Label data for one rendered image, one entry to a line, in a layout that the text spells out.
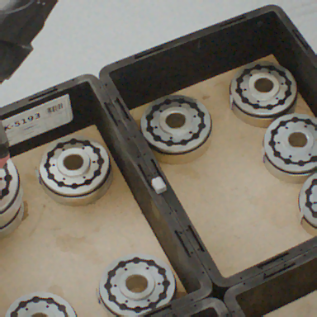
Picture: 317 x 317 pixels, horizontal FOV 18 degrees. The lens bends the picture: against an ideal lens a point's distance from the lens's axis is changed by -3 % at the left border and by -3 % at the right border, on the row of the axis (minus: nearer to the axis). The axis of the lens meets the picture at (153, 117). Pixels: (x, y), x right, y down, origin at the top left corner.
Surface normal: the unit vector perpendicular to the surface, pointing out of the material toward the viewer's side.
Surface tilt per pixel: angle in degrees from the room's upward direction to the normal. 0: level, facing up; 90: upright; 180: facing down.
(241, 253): 0
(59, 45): 0
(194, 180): 0
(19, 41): 92
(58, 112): 90
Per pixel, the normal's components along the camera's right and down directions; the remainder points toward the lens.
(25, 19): 0.43, 0.70
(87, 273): -0.06, -0.60
